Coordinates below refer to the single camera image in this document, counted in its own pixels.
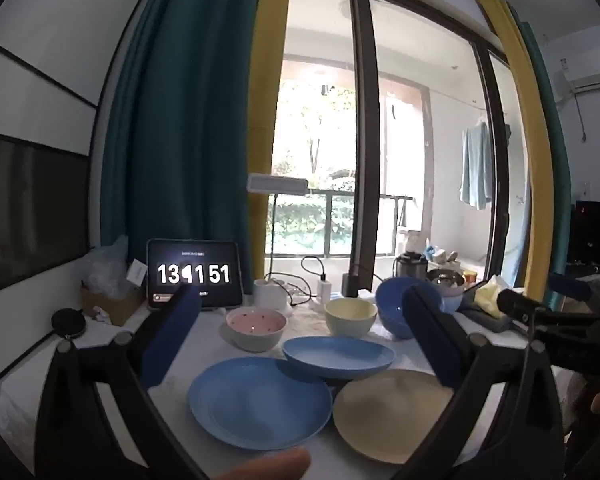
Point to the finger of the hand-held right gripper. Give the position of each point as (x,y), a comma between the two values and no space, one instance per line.
(517,304)
(570,286)

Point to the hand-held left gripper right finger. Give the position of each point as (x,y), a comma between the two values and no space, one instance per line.
(430,335)

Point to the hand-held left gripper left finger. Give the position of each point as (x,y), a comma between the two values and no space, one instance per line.
(172,332)

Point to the large blue bowl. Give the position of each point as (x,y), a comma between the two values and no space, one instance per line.
(392,305)

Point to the cream bowl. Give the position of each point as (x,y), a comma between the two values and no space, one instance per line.
(350,317)

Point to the pink speckled bowl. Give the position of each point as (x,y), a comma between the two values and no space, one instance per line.
(255,322)

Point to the beige plate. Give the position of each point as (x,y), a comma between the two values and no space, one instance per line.
(385,415)

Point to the blue deep plate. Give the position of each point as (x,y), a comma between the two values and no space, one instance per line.
(337,355)

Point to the person's left hand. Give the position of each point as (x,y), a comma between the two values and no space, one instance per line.
(265,466)

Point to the yellow cloth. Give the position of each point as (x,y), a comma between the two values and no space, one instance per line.
(490,297)

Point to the white textured tablecloth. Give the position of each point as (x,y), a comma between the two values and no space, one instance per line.
(205,340)

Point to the black case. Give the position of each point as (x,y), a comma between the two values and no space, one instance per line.
(485,322)

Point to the small pink bowl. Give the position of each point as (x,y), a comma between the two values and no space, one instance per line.
(452,290)

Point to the black computer tower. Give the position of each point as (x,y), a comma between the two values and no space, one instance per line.
(595,235)

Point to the small white box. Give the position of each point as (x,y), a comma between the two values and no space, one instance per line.
(137,272)

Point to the steel thermos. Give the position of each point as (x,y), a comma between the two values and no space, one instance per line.
(410,267)

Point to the tablet with clock display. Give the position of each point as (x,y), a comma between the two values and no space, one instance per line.
(195,255)

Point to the clear plastic bag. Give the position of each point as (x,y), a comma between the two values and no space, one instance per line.
(102,270)

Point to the black charger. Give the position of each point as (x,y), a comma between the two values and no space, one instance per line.
(350,285)

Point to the narrow teal curtain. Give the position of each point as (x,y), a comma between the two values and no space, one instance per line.
(555,185)

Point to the black round disc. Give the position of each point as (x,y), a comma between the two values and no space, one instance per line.
(68,322)

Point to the white charger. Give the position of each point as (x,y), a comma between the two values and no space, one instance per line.
(324,287)

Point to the narrow yellow curtain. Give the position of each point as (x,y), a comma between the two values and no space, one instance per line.
(532,160)

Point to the white power strip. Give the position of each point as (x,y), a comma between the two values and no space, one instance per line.
(300,292)

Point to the hanging light blue towel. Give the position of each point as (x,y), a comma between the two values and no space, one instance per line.
(475,165)

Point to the balcony railing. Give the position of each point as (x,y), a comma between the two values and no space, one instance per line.
(330,200)

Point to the white desk lamp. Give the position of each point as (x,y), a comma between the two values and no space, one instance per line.
(277,184)

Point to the white air conditioner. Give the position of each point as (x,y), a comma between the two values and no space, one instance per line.
(592,80)

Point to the wide teal curtain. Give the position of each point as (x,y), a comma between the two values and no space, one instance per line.
(180,110)

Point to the dark wall panel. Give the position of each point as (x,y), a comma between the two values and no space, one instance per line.
(30,210)

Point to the dark sliding door frame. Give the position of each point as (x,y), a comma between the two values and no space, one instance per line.
(365,135)

